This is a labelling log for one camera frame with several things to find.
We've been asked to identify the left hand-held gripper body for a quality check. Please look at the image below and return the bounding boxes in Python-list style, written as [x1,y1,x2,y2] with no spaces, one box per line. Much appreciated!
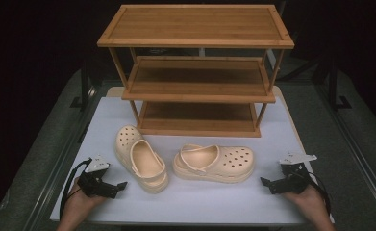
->
[76,155,120,199]

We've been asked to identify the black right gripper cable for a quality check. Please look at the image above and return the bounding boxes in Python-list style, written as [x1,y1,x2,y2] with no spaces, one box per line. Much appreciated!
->
[299,167,333,217]

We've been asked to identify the beige clog shoe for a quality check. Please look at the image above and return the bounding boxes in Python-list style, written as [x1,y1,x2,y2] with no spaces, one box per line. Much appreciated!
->
[113,124,170,194]
[172,143,256,184]

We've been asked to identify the grey metal rail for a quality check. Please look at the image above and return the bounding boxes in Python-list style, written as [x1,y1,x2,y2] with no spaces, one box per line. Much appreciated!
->
[21,84,108,231]
[314,84,376,222]

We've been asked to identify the black metal stand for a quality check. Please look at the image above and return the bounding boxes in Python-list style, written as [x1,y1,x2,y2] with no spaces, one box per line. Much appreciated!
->
[69,59,97,113]
[326,57,353,112]

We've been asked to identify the wooden three-tier shoe rack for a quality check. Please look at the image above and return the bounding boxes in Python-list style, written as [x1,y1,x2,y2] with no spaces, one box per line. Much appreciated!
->
[96,3,295,139]

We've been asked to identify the white foam mat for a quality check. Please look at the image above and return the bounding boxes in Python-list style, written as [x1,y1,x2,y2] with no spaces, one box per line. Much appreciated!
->
[48,95,336,226]

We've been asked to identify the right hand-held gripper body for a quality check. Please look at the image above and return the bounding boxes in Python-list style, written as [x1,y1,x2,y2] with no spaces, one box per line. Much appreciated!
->
[278,152,318,195]

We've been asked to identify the person's right hand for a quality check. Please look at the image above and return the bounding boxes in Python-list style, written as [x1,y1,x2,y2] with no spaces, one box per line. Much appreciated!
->
[282,183,330,223]

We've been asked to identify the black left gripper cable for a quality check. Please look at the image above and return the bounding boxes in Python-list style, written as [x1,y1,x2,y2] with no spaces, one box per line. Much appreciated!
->
[59,157,94,221]

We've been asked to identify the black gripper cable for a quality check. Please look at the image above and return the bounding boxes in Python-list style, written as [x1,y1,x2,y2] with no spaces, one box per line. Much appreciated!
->
[299,167,333,217]
[59,157,94,221]

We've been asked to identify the person's left hand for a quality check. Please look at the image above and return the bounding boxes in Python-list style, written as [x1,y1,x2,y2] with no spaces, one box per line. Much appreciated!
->
[64,177,109,223]

